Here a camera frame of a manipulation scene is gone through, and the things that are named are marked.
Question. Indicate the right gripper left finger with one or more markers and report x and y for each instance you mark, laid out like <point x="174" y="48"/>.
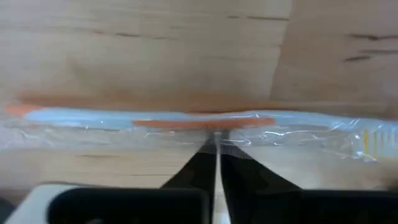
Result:
<point x="186" y="199"/>

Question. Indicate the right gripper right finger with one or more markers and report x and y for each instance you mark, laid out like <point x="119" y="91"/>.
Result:
<point x="255" y="199"/>

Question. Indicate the red toothbrush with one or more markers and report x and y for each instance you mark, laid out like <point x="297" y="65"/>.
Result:
<point x="202" y="124"/>

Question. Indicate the white plastic bin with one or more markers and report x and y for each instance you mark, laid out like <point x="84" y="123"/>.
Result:
<point x="31" y="202"/>

